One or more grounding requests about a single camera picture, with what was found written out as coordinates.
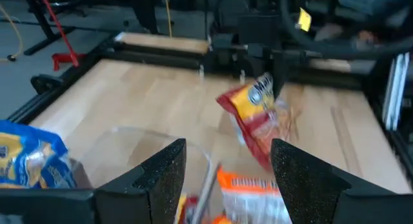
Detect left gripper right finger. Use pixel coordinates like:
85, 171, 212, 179
270, 138, 351, 224

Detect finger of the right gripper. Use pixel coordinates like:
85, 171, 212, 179
272, 52, 291, 101

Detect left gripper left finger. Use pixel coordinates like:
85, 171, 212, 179
95, 138, 187, 224

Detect orange Maruchan ramen packet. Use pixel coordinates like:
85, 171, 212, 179
215, 167, 293, 224

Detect blue Maruchan ramen packet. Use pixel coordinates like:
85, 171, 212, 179
0, 119, 77, 190

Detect yellow gripper tag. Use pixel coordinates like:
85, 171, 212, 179
296, 6, 313, 33

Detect clear plastic bin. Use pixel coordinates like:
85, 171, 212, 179
69, 126, 222, 224

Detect person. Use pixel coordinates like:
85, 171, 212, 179
314, 0, 413, 49

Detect red metal stand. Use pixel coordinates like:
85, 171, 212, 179
38, 0, 87, 72

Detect black metal stand legs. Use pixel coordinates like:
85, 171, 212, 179
22, 0, 88, 56

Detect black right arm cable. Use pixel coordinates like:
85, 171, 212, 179
290, 0, 413, 59

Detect yellow hanging cable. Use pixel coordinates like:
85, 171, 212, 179
163, 0, 174, 37

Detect yellow floor cable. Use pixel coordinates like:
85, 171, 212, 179
0, 4, 24, 62

